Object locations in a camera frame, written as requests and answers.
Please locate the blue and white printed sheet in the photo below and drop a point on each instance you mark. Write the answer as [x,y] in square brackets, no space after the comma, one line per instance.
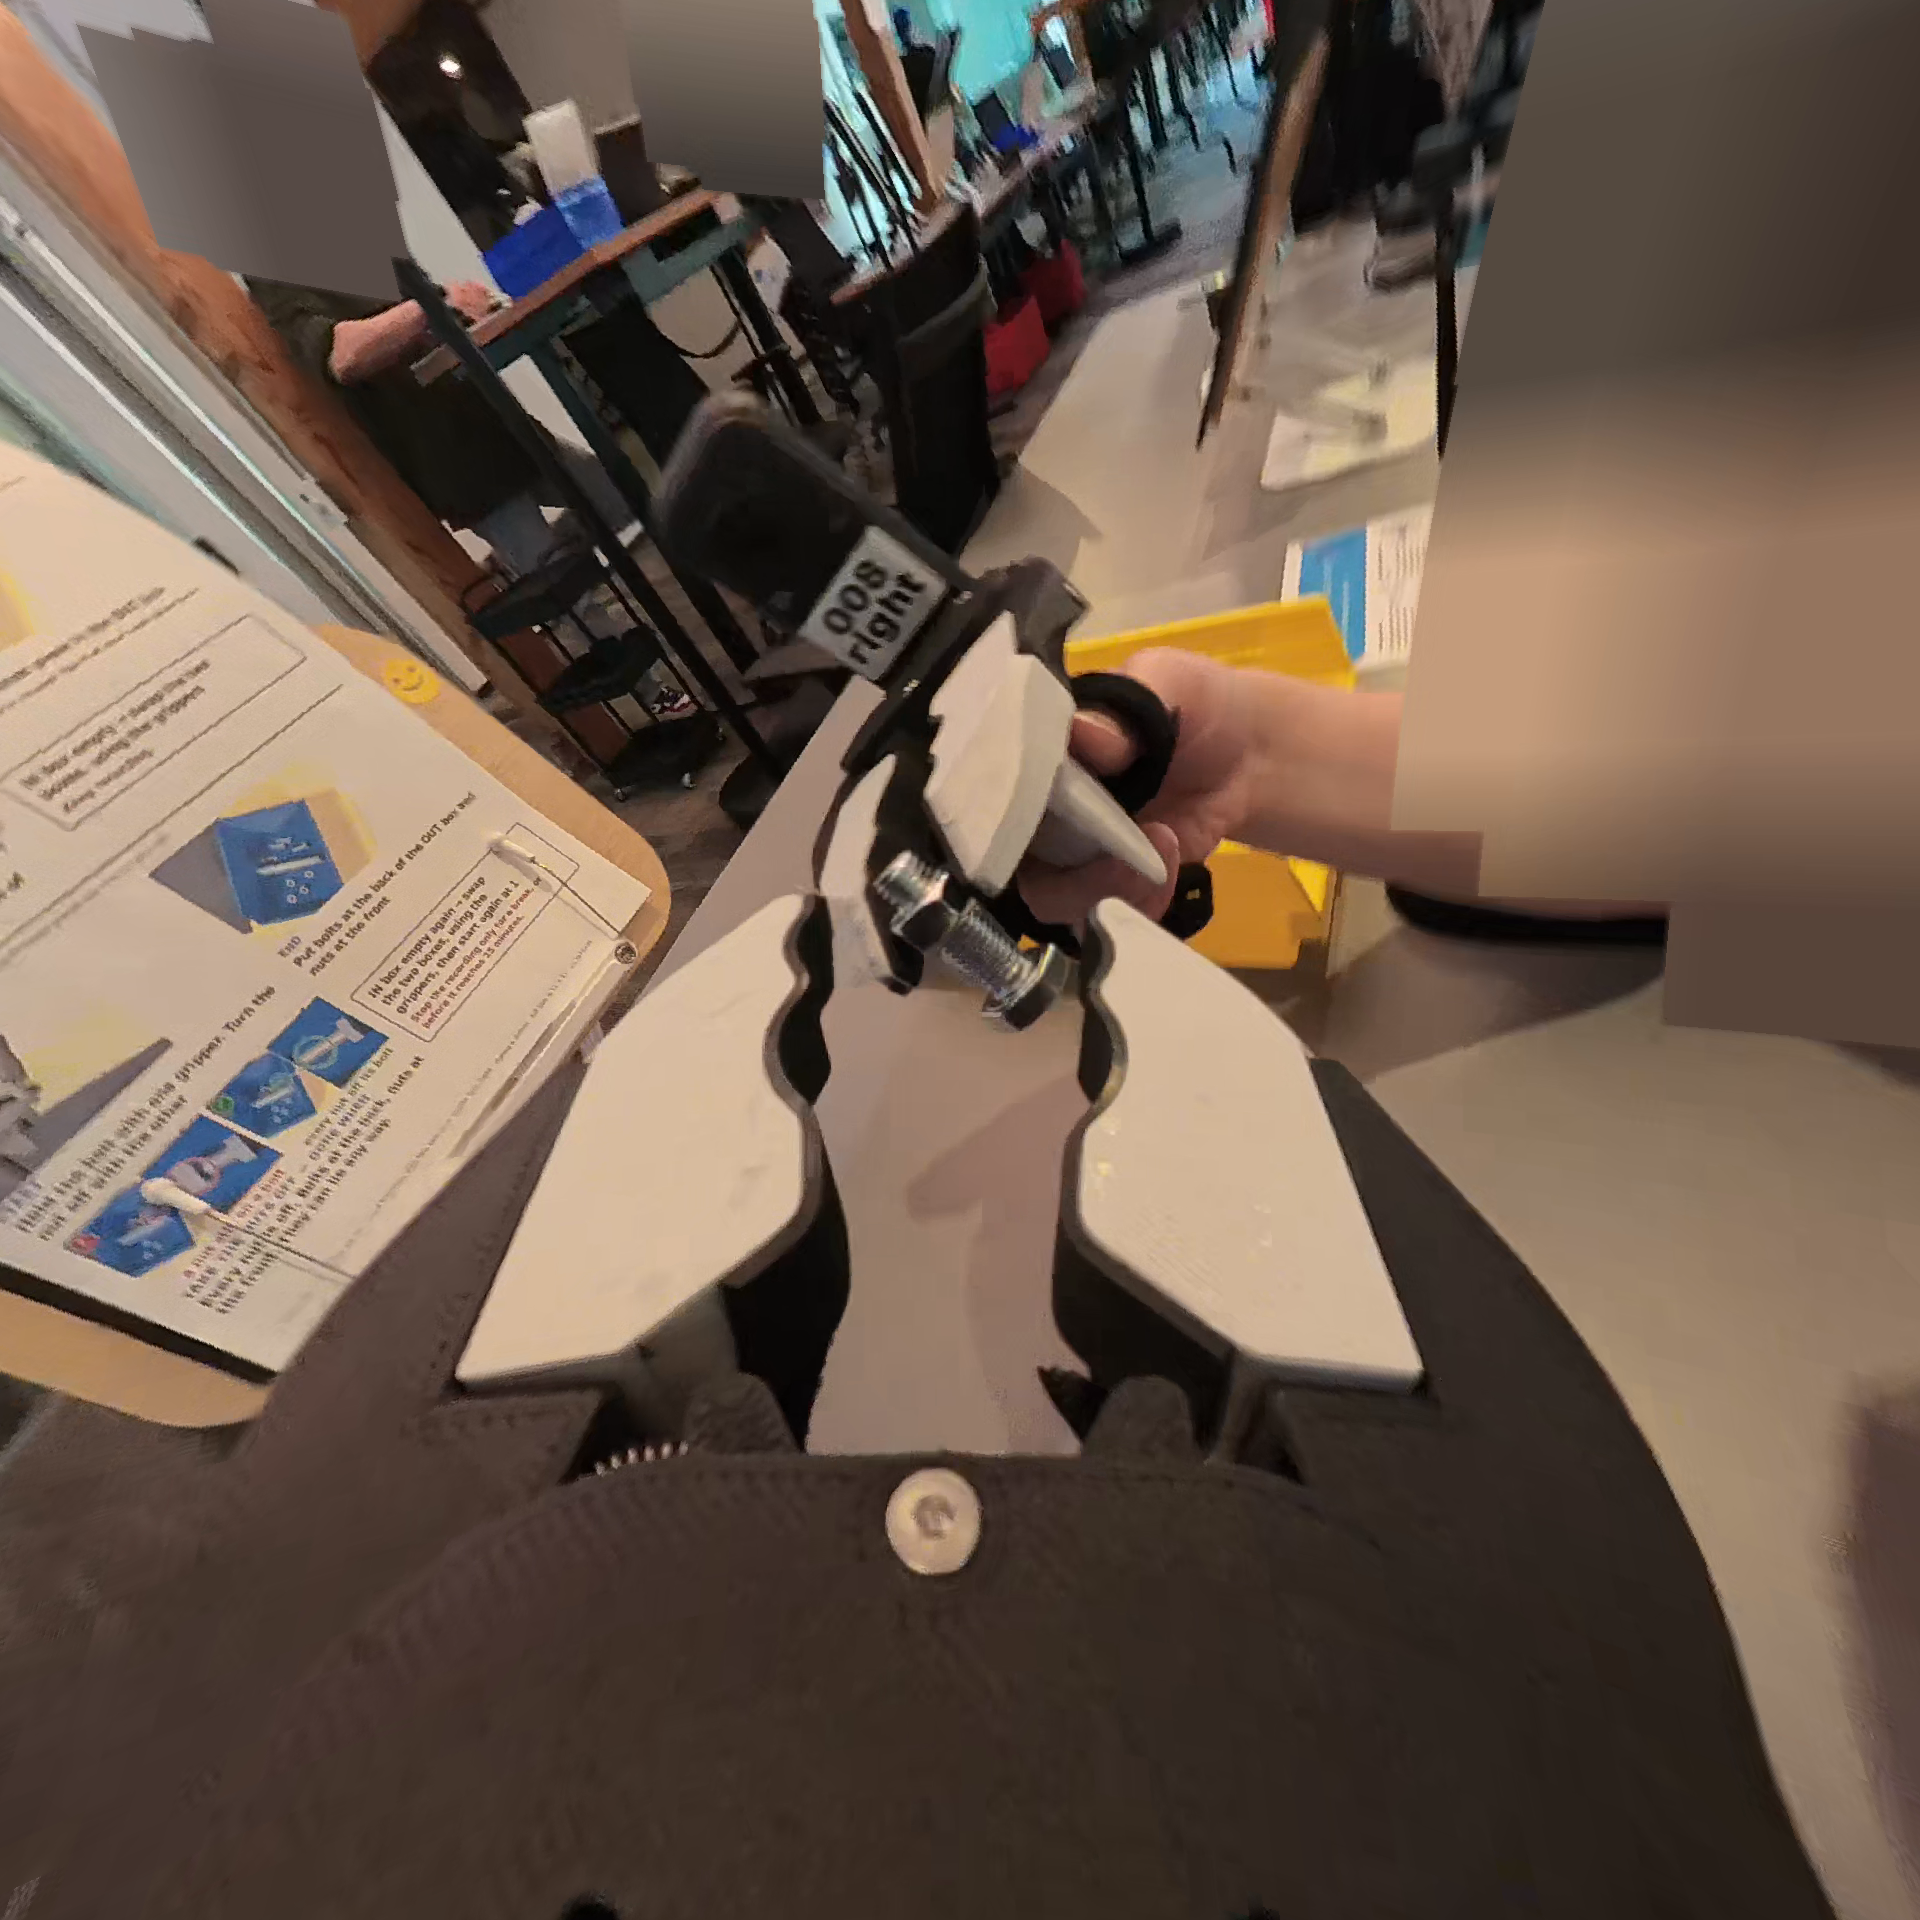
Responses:
[1349,586]

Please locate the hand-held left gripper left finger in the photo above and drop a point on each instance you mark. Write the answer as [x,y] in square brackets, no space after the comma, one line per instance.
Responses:
[645,1171]

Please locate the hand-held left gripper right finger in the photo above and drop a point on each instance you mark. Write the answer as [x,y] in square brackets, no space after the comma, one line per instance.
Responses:
[1230,1185]

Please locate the wooden board with rounded corners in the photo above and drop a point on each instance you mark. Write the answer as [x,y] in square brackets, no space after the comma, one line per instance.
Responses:
[525,780]

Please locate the tall black bin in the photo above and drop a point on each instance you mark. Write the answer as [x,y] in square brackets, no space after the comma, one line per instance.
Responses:
[946,405]

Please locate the row of background tables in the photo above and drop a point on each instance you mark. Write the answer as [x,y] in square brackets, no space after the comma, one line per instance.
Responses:
[1037,159]

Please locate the wooden easel board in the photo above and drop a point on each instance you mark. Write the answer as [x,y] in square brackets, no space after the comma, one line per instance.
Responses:
[1268,226]

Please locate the yellow smiley sticker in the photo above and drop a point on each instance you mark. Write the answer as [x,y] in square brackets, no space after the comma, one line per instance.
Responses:
[412,683]

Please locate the black rolling cart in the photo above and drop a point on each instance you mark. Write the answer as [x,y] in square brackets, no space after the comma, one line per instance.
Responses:
[600,675]

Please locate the silver hex nut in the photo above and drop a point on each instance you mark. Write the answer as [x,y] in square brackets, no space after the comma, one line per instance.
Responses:
[931,932]

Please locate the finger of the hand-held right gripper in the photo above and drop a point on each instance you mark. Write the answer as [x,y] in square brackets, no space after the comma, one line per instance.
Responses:
[854,901]
[990,765]

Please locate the wooden desk with dark frame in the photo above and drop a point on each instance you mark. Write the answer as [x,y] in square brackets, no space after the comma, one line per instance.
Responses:
[600,265]

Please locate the person's right hand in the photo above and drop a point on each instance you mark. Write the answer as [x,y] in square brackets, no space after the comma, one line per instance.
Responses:
[1214,765]

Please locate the silver hex bolt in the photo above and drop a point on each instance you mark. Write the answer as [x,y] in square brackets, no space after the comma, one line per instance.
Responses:
[992,949]

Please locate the red bag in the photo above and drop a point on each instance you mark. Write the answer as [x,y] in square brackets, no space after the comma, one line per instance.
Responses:
[1037,323]

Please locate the printed instruction sheet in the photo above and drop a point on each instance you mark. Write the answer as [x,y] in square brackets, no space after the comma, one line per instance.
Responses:
[226,839]

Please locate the yellow plastic bin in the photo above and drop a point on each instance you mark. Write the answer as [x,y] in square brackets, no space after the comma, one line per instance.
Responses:
[1245,638]

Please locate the white floor stand base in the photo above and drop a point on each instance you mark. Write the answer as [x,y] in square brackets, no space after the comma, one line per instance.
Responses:
[1335,435]

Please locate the person's right forearm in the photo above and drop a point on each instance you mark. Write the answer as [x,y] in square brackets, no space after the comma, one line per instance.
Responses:
[1335,773]

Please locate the white paper roll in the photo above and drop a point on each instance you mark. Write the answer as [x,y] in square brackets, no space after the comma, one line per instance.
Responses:
[557,149]

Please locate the blue box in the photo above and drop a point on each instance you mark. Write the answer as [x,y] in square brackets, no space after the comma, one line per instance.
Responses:
[540,249]

